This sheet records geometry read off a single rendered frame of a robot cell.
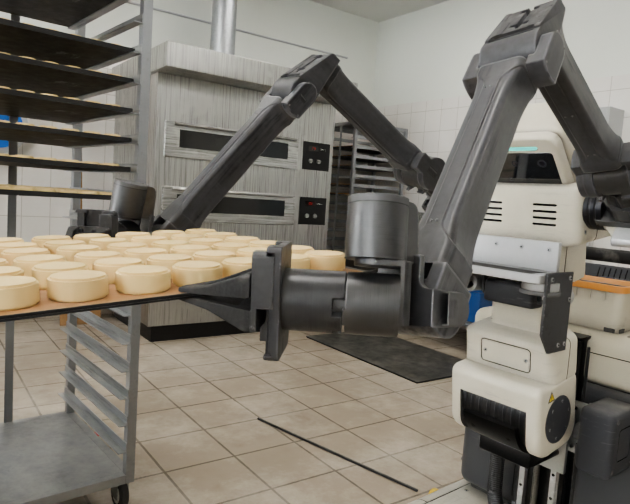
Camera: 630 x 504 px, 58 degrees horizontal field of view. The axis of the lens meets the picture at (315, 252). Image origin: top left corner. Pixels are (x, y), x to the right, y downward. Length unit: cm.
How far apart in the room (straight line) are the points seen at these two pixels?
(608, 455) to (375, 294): 97
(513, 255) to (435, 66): 465
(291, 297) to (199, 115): 371
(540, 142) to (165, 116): 318
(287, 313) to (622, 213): 81
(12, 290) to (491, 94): 54
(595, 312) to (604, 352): 11
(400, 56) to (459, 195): 562
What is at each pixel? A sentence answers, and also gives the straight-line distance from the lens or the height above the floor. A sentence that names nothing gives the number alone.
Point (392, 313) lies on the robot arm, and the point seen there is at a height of 99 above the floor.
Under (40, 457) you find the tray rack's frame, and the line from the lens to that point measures 226.
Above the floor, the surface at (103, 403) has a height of 32.
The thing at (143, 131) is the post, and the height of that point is 126.
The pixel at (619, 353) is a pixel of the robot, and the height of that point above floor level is 78.
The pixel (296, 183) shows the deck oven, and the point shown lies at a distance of 455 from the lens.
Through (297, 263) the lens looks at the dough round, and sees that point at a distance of 62.
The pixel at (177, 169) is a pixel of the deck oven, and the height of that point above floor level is 122.
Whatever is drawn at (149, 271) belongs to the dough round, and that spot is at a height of 101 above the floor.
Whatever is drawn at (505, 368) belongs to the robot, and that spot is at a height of 74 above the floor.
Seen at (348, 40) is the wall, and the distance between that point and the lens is 629.
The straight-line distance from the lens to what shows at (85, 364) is 233.
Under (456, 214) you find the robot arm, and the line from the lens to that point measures 60.
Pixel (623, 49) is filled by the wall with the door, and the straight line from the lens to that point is 478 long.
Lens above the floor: 109
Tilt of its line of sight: 5 degrees down
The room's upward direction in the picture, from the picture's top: 4 degrees clockwise
